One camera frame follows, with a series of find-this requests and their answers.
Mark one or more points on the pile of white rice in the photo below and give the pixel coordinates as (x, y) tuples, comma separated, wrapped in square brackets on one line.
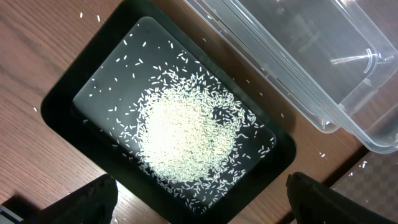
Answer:
[(189, 130)]

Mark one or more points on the black waste tray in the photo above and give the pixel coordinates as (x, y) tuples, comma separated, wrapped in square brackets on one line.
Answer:
[(104, 80)]

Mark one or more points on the clear plastic bin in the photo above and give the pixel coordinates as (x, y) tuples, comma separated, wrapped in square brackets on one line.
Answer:
[(335, 61)]

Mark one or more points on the dark brown serving tray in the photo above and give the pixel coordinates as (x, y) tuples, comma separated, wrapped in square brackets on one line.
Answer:
[(372, 183)]

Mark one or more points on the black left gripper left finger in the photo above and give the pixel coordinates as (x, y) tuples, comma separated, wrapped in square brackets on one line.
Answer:
[(93, 203)]

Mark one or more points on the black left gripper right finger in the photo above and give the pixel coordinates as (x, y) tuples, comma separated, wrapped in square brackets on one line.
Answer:
[(313, 202)]

